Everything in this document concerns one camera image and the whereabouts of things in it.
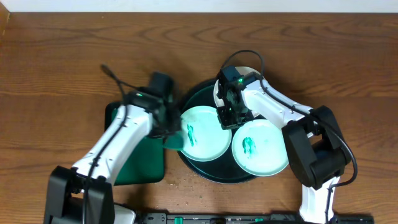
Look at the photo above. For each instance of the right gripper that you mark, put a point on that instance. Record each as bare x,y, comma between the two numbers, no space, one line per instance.
226,122

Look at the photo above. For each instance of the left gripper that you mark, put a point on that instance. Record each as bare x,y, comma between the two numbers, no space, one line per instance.
170,125

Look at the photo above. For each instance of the white plate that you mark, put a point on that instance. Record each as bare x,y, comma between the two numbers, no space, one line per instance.
250,75
204,139
258,148

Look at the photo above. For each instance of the green sponge cloth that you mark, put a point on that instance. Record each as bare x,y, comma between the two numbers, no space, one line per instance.
174,141

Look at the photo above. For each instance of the white plate top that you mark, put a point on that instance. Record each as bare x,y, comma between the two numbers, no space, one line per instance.
250,75

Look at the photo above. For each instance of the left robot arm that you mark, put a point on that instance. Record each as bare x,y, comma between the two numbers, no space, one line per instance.
84,192

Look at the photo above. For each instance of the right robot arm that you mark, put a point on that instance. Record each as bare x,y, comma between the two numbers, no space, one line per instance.
316,150

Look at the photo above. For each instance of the round black tray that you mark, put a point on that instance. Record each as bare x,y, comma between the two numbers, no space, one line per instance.
224,169

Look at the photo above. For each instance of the green rectangular tray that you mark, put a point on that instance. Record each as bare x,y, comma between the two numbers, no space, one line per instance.
132,157

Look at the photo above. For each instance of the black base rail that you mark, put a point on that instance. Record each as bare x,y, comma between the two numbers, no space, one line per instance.
201,218

